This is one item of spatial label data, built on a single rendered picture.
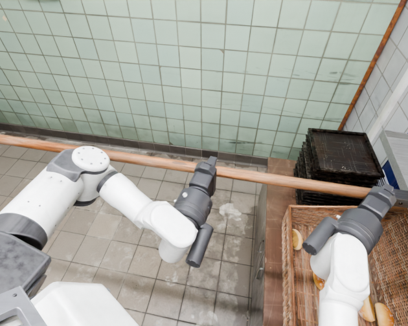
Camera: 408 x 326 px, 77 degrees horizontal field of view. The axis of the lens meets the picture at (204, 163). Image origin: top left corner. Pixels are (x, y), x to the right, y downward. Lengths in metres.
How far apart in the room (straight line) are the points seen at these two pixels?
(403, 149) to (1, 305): 1.00
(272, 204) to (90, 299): 1.17
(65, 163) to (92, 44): 1.63
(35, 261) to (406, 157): 0.96
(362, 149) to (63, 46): 2.05
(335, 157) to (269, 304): 0.70
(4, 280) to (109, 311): 0.14
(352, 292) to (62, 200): 0.56
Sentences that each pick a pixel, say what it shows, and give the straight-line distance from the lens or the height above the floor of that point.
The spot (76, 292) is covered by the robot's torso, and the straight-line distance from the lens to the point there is 0.40.
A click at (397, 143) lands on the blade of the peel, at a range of 1.03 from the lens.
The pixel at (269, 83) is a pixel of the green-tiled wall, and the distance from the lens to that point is 1.92.
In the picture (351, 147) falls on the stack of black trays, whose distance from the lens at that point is 1.41.
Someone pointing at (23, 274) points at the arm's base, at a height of 1.39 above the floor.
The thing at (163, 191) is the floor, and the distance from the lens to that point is 2.20.
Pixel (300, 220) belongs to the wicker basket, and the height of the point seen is 0.63.
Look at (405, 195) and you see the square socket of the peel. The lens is 0.83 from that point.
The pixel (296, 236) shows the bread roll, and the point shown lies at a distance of 1.30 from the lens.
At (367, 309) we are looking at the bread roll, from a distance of 1.28.
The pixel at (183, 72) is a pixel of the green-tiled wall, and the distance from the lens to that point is 1.97.
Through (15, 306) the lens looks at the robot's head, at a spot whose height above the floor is 1.52.
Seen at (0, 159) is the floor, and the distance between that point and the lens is 3.07.
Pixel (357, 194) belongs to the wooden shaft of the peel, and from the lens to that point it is 0.77.
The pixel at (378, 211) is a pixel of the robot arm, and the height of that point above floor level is 1.24.
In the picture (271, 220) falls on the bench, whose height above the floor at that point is 0.58.
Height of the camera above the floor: 1.74
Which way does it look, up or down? 47 degrees down
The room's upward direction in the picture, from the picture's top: straight up
